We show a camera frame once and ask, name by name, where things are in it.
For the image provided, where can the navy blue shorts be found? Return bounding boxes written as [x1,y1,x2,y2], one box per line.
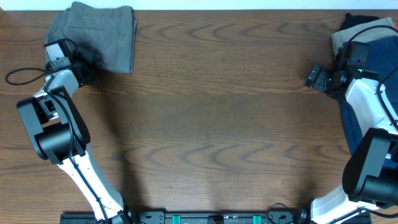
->
[339,36,397,154]

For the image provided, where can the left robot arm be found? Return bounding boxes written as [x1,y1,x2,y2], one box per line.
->
[17,42,139,223]

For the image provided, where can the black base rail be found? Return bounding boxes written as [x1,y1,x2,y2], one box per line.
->
[60,210,372,224]

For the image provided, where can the khaki shorts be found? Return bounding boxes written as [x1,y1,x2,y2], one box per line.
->
[331,17,397,55]

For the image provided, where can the grey shorts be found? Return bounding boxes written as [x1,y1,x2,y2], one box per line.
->
[45,1,137,73]

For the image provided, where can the black garment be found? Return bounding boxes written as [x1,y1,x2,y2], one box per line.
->
[340,13,379,30]

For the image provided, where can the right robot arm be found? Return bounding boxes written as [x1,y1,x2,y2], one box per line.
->
[304,65,397,223]

